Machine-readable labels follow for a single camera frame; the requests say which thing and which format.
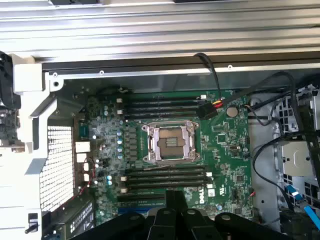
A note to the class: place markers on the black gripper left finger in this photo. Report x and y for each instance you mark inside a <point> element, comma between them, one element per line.
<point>140,227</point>

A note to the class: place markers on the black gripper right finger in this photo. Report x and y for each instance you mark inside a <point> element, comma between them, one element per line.
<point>225,227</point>

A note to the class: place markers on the RAM slot white latches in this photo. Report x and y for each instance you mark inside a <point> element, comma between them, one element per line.
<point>162,110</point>
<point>162,99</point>
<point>165,175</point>
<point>165,185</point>

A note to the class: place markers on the RAM slot black latches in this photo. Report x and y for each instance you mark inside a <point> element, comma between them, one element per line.
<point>162,104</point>
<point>165,180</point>
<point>165,170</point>
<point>162,115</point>

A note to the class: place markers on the blue expansion slot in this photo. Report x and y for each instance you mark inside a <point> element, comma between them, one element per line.
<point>130,210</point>

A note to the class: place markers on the long black expansion slot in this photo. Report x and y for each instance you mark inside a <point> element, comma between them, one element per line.
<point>140,198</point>

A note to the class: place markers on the black plastic drive holder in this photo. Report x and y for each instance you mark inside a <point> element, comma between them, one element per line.
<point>292,222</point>

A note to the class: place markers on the green motherboard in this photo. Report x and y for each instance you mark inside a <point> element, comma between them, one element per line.
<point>225,150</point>

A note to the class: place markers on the CPU socket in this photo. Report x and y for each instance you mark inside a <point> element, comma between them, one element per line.
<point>171,142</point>

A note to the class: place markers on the black case clip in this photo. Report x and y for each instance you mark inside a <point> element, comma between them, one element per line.
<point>33,220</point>

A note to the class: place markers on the silver coin cell battery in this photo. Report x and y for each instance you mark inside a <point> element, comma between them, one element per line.
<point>232,111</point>

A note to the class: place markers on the silver disk bay cage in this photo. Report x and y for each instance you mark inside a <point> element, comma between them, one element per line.
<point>287,117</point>

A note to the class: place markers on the open PC case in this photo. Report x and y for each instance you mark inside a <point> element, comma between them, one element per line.
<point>175,82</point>

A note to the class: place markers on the black graphics card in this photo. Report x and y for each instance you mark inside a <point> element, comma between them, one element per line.
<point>7,82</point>

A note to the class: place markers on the silver drive bracket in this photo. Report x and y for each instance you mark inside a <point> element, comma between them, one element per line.
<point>296,160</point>

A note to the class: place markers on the white corner bracket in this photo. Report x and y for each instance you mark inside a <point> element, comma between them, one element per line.
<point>27,75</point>

